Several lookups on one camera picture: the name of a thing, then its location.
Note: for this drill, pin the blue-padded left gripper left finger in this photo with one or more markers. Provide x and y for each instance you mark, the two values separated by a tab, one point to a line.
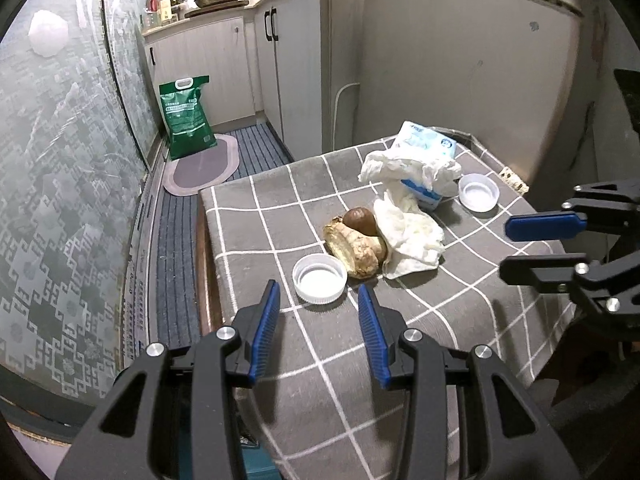
171	413

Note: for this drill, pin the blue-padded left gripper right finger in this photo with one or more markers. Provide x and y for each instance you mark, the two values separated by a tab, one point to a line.
503	433

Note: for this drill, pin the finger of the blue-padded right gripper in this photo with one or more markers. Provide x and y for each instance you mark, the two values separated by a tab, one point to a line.
551	273
545	226

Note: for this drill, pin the large white plastic lid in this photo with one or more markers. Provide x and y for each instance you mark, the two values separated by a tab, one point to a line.
478	193

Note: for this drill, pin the white tissue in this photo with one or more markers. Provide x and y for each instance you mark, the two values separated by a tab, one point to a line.
414	240

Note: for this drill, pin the blue tissue pack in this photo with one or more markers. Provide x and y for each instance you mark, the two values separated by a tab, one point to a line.
434	173

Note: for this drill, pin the brown chestnut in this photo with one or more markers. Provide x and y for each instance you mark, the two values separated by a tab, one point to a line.
361	219

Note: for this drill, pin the small white plastic lid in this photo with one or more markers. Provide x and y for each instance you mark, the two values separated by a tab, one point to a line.
319	279

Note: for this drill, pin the teal trash bin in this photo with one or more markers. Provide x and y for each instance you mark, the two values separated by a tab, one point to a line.
258	463

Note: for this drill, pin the white kitchen cabinet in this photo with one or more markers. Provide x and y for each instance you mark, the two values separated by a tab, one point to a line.
292	63

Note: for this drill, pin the lace table trim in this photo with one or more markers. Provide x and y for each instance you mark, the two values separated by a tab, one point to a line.
513	181

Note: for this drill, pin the grey checked tablecloth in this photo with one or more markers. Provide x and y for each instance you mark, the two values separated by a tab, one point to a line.
317	409

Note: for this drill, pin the silver refrigerator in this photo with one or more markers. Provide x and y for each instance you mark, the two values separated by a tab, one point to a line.
500	70

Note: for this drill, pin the oval purple floor mat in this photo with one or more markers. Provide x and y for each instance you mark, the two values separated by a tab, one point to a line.
189	175

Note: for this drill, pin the blue striped floor runner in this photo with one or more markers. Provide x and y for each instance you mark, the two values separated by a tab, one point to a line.
181	274

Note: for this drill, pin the frosted patterned sliding door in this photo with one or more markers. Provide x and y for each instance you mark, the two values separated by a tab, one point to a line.
77	126

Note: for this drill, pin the green rice bag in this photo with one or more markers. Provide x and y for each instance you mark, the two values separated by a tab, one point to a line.
188	128

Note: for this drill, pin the wooden cutting board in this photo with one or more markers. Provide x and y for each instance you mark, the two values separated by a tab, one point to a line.
238	4

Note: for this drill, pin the bottles on counter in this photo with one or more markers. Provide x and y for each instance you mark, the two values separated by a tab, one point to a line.
158	13

